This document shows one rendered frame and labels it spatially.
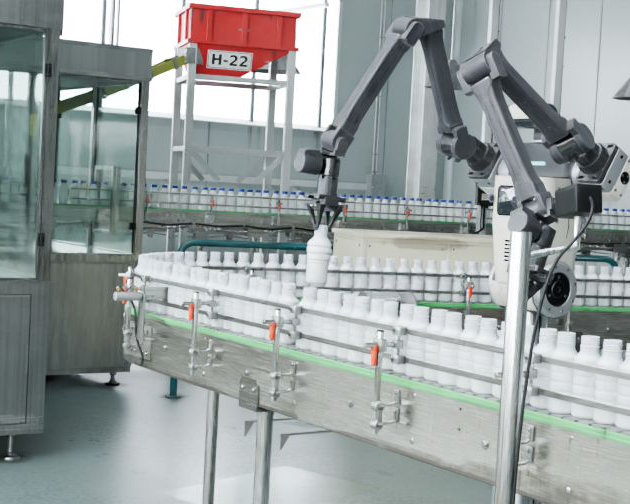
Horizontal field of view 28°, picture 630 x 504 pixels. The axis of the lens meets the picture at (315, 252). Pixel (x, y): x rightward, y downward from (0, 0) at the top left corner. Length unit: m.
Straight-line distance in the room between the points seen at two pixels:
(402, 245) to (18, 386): 2.43
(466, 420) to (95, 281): 5.91
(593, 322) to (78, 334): 4.15
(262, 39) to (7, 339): 4.47
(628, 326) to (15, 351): 2.91
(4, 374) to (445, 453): 3.74
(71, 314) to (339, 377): 5.41
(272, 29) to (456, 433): 7.47
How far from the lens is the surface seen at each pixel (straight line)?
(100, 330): 8.56
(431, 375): 2.93
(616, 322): 5.41
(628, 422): 2.50
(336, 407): 3.19
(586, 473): 2.55
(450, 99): 3.67
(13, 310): 6.27
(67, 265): 8.41
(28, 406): 6.37
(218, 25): 9.97
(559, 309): 3.58
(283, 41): 10.07
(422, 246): 7.44
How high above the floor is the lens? 1.44
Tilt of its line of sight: 3 degrees down
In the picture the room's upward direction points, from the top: 3 degrees clockwise
